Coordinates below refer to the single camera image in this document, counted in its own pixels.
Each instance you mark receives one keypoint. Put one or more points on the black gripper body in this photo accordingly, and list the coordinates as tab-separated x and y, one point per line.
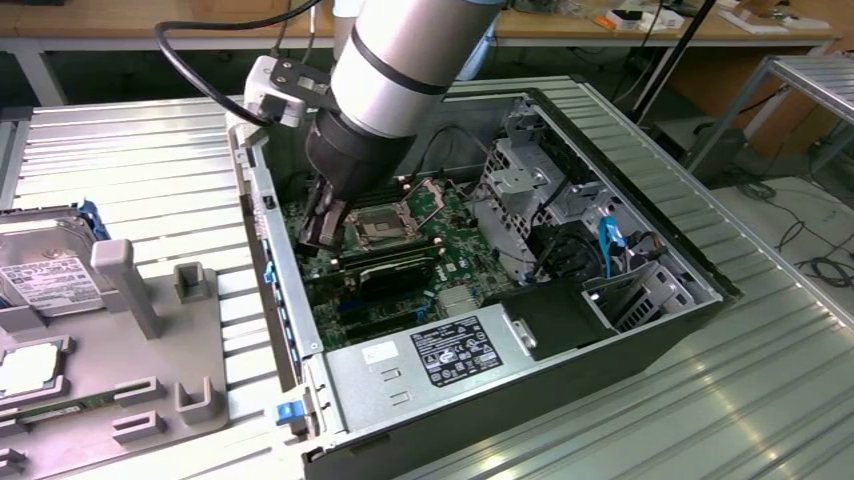
356	160

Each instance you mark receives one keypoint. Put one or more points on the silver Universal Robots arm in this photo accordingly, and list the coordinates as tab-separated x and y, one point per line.
400	65

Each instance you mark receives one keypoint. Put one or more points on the CPU socket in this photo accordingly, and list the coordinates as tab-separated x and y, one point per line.
376	227

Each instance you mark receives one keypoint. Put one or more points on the blue card retainer clip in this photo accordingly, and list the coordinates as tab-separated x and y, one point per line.
286	318
296	346
267	262
278	295

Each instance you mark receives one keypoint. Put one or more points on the metal socket cover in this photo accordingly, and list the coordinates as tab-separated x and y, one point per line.
430	202

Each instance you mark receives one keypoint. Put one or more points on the blue expansion slot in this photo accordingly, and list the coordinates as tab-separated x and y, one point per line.
354	306

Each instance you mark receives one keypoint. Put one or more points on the green motherboard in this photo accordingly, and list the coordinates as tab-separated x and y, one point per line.
467	245

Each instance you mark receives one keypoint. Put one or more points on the silver chipset heat sink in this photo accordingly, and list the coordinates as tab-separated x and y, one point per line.
456	298

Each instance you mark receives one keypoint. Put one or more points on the silver drive cage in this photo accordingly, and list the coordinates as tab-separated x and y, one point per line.
514	200

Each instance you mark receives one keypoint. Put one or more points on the silver power supply unit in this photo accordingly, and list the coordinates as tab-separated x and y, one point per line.
374	395

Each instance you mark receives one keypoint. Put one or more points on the blue case latch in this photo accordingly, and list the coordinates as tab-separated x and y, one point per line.
291	414

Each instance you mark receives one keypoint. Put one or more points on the wooden workbench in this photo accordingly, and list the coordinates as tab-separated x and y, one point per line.
567	27

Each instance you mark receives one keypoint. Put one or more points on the orange white small box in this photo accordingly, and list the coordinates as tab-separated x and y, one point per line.
627	20

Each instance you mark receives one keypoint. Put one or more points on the grey parts rack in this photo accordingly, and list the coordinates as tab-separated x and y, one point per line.
100	425

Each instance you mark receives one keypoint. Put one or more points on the silver disk bay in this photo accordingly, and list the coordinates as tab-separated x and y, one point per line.
657	297

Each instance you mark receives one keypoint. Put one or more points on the green RAM stick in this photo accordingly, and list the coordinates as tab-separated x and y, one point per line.
67	406

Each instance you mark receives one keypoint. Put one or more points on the silver CPU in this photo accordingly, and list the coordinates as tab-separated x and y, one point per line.
27	367

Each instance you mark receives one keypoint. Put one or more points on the black box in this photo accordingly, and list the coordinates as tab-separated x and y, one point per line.
707	142

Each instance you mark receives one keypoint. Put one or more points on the open black PC case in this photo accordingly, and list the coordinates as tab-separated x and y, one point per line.
601	395

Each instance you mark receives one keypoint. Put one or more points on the black slanted pole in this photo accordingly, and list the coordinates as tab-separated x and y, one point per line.
681	45

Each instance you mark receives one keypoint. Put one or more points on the brown cardboard carton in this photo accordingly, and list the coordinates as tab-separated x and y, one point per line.
707	85

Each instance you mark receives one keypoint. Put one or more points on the white flat box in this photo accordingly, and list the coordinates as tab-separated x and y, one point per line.
754	22

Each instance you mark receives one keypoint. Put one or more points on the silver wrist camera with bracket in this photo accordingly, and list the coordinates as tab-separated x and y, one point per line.
280	100

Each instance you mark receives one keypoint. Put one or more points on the hard disk with blue bracket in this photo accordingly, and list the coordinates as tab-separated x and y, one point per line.
40	260

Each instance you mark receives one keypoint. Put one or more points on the aluminium frame table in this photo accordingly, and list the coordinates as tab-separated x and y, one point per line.
801	70

